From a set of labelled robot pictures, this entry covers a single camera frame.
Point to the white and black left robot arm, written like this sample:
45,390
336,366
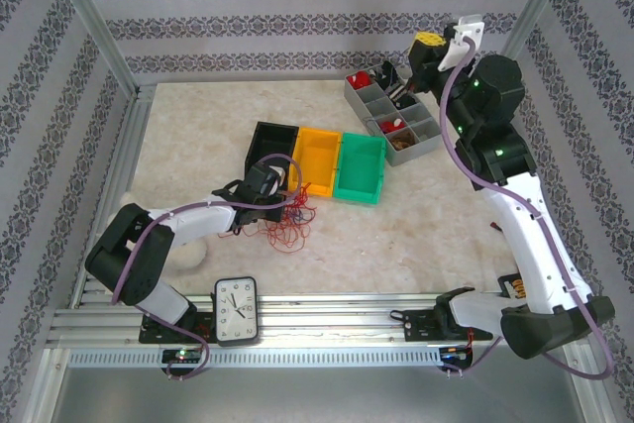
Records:
198,219

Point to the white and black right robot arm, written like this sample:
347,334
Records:
540,254

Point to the black white striped item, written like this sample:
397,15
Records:
396,96

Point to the black item in organizer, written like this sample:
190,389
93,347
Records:
385,74

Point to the grey compartment organizer tray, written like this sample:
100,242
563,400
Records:
381,107

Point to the red and white item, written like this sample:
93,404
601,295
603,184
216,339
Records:
393,124

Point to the brown item in organizer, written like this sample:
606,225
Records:
403,139

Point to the red item in organizer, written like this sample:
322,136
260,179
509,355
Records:
357,80

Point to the yellow plastic bin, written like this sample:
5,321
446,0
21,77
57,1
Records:
317,155

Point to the black plastic bin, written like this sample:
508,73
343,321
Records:
270,138

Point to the green plastic bin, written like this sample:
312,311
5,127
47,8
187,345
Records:
359,165

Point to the white plush toy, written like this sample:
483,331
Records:
190,257

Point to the black rectangular analog clock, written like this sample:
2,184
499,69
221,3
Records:
238,309

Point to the small red connector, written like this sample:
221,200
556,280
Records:
495,226

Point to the aluminium frame post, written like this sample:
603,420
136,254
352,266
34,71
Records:
535,2
89,17

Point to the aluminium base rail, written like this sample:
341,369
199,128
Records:
322,316

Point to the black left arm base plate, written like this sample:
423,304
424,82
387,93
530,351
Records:
203,326

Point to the aluminium side rail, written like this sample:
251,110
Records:
126,145

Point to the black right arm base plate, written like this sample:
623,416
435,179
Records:
421,324

